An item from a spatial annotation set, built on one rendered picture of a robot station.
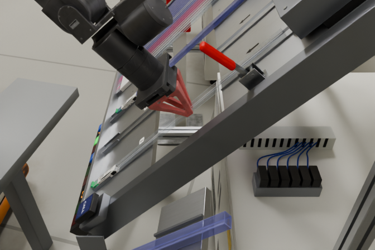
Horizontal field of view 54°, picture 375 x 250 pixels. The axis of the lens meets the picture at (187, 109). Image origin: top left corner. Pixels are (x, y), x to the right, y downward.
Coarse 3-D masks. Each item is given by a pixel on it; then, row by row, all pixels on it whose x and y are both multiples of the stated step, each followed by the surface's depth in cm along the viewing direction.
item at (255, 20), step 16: (224, 0) 84; (256, 0) 71; (240, 16) 73; (256, 16) 67; (272, 16) 63; (224, 32) 74; (240, 32) 69; (256, 32) 64; (272, 32) 60; (288, 32) 56; (320, 32) 50; (224, 48) 70; (240, 48) 65; (272, 48) 57; (288, 48) 54; (304, 48) 51; (256, 64) 58; (272, 64) 55; (224, 96) 60; (240, 96) 57
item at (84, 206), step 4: (84, 200) 68; (88, 200) 67; (80, 204) 69; (84, 204) 67; (88, 204) 66; (80, 208) 68; (84, 208) 66; (88, 208) 65; (80, 212) 67; (84, 212) 65; (76, 216) 67
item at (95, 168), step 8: (112, 88) 106; (112, 96) 103; (112, 104) 101; (112, 112) 99; (104, 120) 95; (104, 128) 93; (104, 136) 91; (104, 144) 89; (96, 152) 86; (96, 160) 84; (96, 168) 83; (88, 176) 81; (96, 176) 81; (88, 184) 79; (88, 192) 77
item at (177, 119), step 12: (276, 36) 56; (264, 48) 57; (252, 60) 59; (228, 72) 61; (216, 84) 62; (204, 96) 63; (192, 108) 65; (180, 120) 67; (156, 132) 69; (144, 144) 71; (132, 156) 73; (120, 168) 75; (96, 180) 79
